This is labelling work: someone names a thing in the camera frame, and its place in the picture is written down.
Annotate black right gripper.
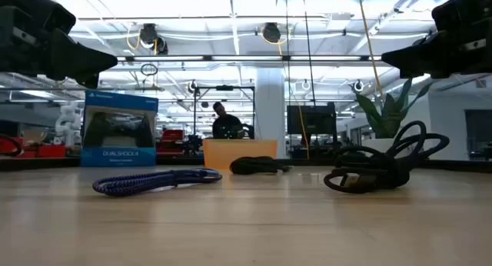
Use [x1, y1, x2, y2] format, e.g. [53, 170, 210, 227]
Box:
[381, 0, 492, 80]

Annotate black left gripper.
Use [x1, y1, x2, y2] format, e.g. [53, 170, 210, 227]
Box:
[0, 0, 118, 90]

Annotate black USB-C cable large loops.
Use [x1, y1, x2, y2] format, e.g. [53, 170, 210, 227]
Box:
[323, 120, 450, 194]

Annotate purple braided USB-C cable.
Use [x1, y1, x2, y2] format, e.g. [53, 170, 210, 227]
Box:
[91, 168, 223, 198]

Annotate black USB-C cable small coil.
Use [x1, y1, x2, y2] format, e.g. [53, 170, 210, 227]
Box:
[229, 155, 292, 176]

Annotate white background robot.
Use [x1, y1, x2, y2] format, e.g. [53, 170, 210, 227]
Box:
[55, 101, 84, 147]

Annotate green leafy plant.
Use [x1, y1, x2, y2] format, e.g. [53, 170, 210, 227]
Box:
[355, 78, 434, 139]

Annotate red box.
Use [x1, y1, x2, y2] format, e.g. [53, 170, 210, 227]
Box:
[36, 145, 66, 159]

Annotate white plant pot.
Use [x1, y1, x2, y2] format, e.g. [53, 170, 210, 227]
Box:
[361, 138, 397, 154]

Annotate red toolbox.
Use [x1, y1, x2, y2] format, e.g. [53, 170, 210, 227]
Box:
[157, 129, 186, 156]

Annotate black background monitor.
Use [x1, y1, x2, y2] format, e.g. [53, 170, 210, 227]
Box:
[286, 102, 338, 159]

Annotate person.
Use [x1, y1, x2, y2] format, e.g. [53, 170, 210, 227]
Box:
[211, 101, 247, 140]

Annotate orange plastic bin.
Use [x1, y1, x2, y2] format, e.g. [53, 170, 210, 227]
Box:
[202, 138, 278, 171]

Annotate yellow hanging cable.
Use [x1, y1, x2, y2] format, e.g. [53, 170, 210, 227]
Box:
[357, 0, 385, 101]

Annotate black ceiling cable reel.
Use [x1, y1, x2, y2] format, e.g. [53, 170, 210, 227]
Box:
[138, 22, 169, 55]
[262, 22, 282, 44]

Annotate black aluminium table frame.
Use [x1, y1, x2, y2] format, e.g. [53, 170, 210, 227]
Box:
[0, 157, 492, 173]

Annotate black hanging cable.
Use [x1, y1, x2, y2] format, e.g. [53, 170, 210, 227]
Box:
[301, 0, 317, 108]

